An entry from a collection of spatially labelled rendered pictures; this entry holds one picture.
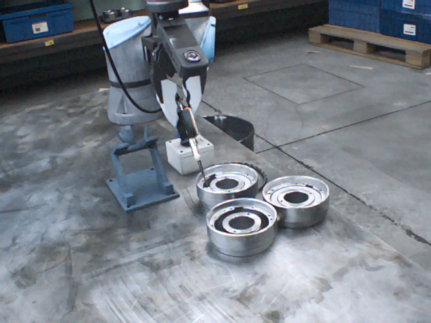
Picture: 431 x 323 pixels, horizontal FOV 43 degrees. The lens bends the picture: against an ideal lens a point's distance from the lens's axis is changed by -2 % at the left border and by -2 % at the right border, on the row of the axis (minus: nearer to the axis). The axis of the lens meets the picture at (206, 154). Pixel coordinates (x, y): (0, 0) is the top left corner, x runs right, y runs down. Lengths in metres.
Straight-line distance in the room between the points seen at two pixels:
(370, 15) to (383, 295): 4.20
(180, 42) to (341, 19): 4.25
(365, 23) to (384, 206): 2.64
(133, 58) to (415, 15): 3.46
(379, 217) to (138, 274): 1.72
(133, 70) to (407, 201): 1.58
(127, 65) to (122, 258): 0.57
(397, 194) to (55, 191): 1.82
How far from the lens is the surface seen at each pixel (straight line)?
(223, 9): 4.65
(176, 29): 0.88
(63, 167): 1.16
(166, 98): 0.91
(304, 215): 0.84
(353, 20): 4.97
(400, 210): 2.47
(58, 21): 4.31
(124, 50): 1.28
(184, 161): 1.03
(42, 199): 1.05
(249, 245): 0.79
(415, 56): 4.35
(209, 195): 0.90
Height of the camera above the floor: 1.27
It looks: 25 degrees down
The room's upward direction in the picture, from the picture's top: 6 degrees counter-clockwise
